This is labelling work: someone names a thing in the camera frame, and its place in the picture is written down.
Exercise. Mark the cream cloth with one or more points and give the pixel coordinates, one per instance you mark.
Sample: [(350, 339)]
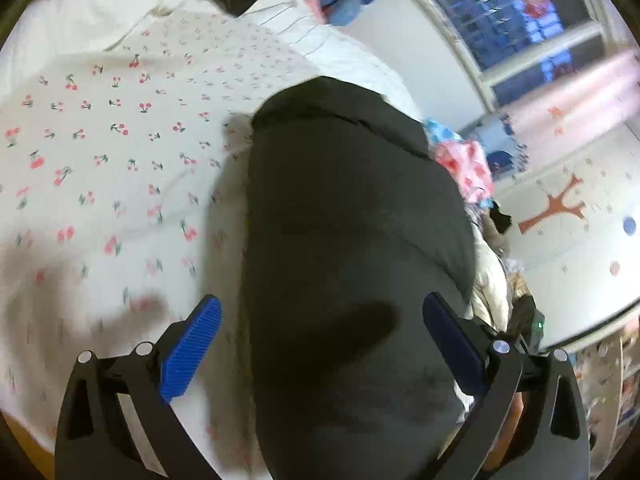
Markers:
[(487, 280)]

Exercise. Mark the orange tree wall sticker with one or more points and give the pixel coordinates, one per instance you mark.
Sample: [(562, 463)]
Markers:
[(555, 207)]

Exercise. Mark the blue and white cloth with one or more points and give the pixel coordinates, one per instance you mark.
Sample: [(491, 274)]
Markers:
[(440, 132)]

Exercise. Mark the black puffer jacket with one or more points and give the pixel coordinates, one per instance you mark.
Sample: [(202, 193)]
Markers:
[(350, 235)]

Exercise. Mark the cherry print bed sheet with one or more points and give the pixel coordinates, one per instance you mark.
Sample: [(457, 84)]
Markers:
[(125, 160)]

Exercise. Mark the white striped duvet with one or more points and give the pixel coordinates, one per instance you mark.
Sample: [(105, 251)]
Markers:
[(310, 45)]

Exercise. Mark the black device with green light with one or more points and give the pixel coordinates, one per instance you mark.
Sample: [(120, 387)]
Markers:
[(530, 320)]

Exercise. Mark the blue round wall sticker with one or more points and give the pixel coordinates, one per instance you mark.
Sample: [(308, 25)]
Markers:
[(627, 224)]

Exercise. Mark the cluttered shelf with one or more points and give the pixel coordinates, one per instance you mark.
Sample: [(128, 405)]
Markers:
[(610, 385)]

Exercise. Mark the pink round wall sticker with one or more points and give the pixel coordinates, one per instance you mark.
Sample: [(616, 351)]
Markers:
[(615, 268)]

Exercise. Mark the pink checked cloth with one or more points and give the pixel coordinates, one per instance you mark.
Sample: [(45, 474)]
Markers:
[(465, 165)]

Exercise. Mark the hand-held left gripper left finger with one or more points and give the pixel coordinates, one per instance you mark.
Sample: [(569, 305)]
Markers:
[(192, 345)]

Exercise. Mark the window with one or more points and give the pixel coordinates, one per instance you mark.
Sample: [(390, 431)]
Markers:
[(480, 25)]

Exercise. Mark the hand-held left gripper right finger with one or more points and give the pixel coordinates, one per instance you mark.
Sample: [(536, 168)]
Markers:
[(452, 345)]

